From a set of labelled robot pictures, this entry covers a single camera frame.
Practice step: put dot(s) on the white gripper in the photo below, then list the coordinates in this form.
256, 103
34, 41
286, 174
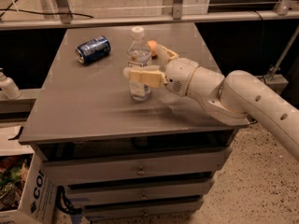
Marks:
179, 75

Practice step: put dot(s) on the clear bottle with blue label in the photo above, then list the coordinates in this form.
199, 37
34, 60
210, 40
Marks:
139, 55

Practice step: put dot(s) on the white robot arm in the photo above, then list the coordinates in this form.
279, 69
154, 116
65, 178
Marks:
229, 99

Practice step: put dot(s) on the white spray bottle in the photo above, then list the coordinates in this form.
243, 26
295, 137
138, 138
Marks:
8, 86

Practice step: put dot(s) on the orange ball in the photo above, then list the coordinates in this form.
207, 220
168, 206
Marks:
153, 44

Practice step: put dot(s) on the blue soda can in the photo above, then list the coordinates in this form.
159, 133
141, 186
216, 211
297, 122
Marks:
93, 50

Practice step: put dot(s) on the grey drawer cabinet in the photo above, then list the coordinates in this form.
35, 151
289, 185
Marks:
85, 111

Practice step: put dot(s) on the top grey drawer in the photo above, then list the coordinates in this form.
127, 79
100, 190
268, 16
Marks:
178, 162

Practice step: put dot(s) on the grey drawer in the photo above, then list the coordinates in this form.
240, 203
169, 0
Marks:
142, 208
178, 162
125, 193

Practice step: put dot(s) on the middle grey drawer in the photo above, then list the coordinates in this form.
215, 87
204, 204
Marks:
125, 193

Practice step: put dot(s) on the bottom grey drawer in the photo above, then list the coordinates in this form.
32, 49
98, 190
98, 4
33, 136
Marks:
142, 208

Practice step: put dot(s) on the white cardboard box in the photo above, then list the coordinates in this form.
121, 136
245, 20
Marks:
37, 198

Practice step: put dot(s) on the metal frame rail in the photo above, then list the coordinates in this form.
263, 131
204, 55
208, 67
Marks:
42, 14

